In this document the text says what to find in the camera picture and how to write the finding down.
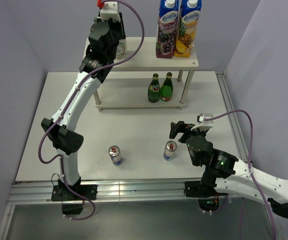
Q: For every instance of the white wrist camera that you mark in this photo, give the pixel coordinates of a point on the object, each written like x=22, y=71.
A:
x=108, y=10
x=203, y=122

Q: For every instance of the red grape juice carton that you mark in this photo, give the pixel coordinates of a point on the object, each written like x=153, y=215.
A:
x=166, y=28

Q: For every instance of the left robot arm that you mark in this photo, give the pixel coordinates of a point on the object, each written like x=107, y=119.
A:
x=60, y=128

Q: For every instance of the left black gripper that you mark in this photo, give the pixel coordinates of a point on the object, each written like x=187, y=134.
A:
x=111, y=22

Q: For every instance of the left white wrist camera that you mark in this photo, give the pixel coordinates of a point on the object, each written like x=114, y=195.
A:
x=108, y=10

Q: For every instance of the aluminium rail frame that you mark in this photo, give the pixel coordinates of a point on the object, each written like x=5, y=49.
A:
x=139, y=133

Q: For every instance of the silver blue can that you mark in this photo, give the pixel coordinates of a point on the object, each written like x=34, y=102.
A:
x=169, y=150
x=115, y=155

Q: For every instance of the green Perrier labelled bottle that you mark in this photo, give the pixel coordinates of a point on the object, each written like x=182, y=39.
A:
x=153, y=89

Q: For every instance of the dark green gold-cap bottle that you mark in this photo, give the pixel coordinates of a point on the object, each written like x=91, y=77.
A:
x=166, y=90

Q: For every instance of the clear bottle green cap front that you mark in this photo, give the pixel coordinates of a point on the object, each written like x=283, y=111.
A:
x=121, y=51

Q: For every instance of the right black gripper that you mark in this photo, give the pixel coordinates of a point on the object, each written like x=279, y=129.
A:
x=180, y=127

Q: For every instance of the clear bottle green cap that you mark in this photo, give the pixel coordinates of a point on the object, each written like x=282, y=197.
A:
x=121, y=51
x=97, y=20

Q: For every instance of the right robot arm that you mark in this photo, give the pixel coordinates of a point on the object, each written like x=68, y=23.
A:
x=227, y=174

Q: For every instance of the beige two-tier shelf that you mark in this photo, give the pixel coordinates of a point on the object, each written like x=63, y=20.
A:
x=126, y=86

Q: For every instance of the pineapple juice carton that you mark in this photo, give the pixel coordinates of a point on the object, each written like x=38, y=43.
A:
x=187, y=27

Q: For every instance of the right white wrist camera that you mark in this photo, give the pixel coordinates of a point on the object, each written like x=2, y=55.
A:
x=203, y=122

